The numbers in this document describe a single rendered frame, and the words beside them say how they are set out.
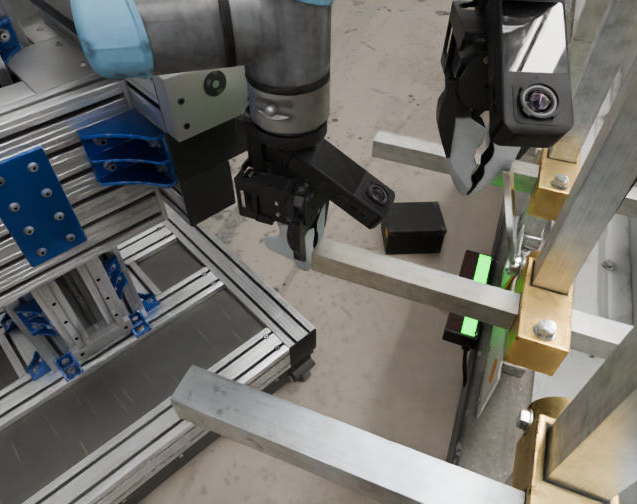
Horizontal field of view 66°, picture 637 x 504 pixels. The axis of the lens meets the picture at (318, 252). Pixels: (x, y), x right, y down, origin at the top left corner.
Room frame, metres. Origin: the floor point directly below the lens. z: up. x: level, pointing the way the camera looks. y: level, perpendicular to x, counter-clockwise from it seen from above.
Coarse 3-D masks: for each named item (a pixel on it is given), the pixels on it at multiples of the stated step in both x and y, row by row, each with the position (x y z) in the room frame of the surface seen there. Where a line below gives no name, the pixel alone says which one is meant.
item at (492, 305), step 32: (320, 256) 0.38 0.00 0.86; (352, 256) 0.38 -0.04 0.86; (384, 256) 0.38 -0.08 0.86; (384, 288) 0.35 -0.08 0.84; (416, 288) 0.34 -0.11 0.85; (448, 288) 0.34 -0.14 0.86; (480, 288) 0.34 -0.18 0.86; (480, 320) 0.31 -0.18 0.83; (512, 320) 0.30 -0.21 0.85; (576, 320) 0.29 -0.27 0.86; (608, 320) 0.29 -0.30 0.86; (608, 352) 0.27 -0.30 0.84
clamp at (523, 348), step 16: (528, 256) 0.39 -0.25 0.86; (528, 272) 0.35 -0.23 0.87; (528, 288) 0.33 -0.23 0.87; (544, 288) 0.33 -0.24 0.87; (528, 304) 0.31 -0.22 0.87; (544, 304) 0.31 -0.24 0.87; (560, 304) 0.31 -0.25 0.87; (528, 320) 0.29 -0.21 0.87; (560, 320) 0.29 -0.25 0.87; (512, 336) 0.28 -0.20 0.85; (528, 336) 0.27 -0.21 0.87; (560, 336) 0.27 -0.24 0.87; (512, 352) 0.27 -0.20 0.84; (528, 352) 0.26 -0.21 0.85; (544, 352) 0.26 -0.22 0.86; (560, 352) 0.25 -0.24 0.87; (528, 368) 0.26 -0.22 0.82; (544, 368) 0.25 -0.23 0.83
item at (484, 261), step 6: (480, 258) 0.52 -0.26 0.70; (486, 258) 0.52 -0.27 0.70; (480, 264) 0.51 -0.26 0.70; (486, 264) 0.51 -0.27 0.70; (480, 270) 0.50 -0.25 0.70; (486, 270) 0.50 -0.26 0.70; (480, 276) 0.49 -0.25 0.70; (486, 276) 0.49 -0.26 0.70; (480, 282) 0.47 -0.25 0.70; (468, 318) 0.41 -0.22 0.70; (468, 324) 0.40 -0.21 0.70; (474, 324) 0.40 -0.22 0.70; (462, 330) 0.39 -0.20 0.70; (468, 330) 0.39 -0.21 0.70; (474, 330) 0.39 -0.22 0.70
